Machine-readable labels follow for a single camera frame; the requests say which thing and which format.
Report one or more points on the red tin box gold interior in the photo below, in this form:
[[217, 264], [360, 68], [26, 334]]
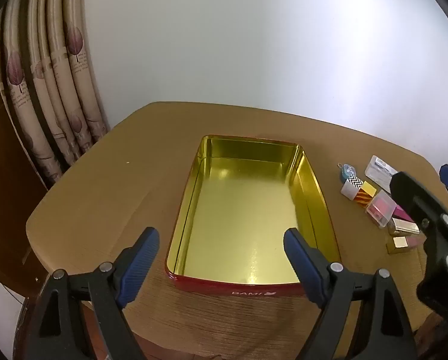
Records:
[[242, 213]]

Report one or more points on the pink rectangular box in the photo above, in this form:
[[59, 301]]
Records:
[[401, 211]]

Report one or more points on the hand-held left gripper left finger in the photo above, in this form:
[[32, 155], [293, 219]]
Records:
[[139, 266]]

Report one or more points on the silver ribbed lighter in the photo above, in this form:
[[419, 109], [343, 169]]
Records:
[[404, 227]]

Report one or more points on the clear plastic card case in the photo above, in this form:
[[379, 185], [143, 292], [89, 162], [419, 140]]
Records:
[[377, 172]]

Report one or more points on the clear plastic box red contents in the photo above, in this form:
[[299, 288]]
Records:
[[379, 208]]

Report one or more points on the dark brown wooden cabinet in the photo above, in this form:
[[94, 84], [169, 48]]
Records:
[[6, 195]]

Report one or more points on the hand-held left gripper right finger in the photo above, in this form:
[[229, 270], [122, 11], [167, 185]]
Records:
[[302, 266]]

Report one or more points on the beige leaf print curtain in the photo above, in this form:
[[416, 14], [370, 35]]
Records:
[[55, 82]]

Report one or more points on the white block zigzag pattern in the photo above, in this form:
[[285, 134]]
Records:
[[352, 187]]

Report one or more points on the red and silver lipstick box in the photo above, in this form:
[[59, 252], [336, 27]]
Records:
[[398, 243]]

